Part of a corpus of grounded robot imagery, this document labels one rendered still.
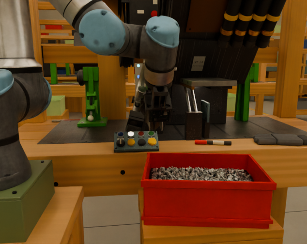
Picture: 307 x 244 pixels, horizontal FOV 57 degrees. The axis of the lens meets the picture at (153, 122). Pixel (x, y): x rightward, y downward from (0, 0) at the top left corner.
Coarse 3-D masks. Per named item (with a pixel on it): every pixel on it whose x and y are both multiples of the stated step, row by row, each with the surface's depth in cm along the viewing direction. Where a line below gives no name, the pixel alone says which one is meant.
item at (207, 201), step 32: (160, 160) 87; (192, 160) 86; (224, 160) 86; (160, 192) 67; (192, 192) 67; (224, 192) 67; (256, 192) 66; (160, 224) 69; (192, 224) 69; (224, 224) 68; (256, 224) 68
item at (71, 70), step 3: (42, 33) 961; (45, 33) 962; (48, 33) 1000; (69, 33) 969; (60, 69) 994; (63, 69) 996; (72, 69) 995; (60, 72) 996; (63, 72) 998; (72, 72) 997
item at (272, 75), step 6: (276, 30) 826; (306, 30) 836; (306, 36) 837; (270, 42) 834; (276, 42) 835; (306, 54) 848; (276, 60) 851; (270, 66) 837; (270, 72) 853; (276, 72) 855; (270, 78) 849; (300, 90) 870; (300, 96) 875
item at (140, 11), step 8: (136, 0) 130; (144, 0) 130; (152, 0) 130; (136, 8) 130; (144, 8) 131; (152, 8) 131; (136, 16) 131; (144, 16) 132; (152, 16) 132; (136, 24) 132; (144, 24) 132
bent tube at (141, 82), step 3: (144, 60) 117; (144, 63) 117; (144, 66) 120; (141, 69) 123; (141, 72) 124; (141, 75) 124; (141, 78) 125; (144, 78) 125; (138, 81) 126; (141, 81) 126; (144, 81) 126; (138, 84) 126; (141, 84) 126; (135, 93) 125; (135, 96) 123; (135, 108) 118; (138, 108) 119; (138, 111) 119
